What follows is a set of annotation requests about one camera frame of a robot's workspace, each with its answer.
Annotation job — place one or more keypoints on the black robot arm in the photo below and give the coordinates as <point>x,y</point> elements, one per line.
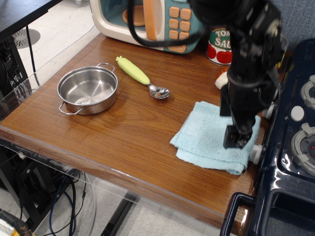
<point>255,35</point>

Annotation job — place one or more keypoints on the tomato sauce can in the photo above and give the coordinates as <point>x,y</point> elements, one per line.
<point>219,46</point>

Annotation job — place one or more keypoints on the light blue towel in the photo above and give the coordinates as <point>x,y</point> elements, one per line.
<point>200,141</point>

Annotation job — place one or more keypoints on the plush white mushroom toy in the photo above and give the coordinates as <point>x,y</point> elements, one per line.
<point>221,79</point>

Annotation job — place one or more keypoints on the black table leg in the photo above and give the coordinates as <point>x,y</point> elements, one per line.
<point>117,218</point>

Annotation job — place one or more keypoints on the clear acrylic barrier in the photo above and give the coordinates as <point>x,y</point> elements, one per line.
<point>96,144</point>

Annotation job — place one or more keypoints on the dark blue toy stove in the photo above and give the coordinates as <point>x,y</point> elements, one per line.
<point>284,200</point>

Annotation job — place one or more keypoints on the pineapple slices can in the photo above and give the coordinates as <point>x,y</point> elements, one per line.
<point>284,46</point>

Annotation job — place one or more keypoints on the spoon with green handle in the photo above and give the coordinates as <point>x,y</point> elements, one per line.
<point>138,75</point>

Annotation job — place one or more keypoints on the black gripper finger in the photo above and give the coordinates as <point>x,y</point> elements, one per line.
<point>230,137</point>
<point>243,139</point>

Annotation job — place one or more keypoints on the black desk left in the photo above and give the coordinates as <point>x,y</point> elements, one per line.
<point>16,14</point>

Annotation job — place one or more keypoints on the small stainless steel pot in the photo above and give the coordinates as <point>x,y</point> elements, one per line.
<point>88,90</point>

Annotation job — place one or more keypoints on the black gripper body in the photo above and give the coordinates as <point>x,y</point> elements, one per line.
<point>242,103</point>

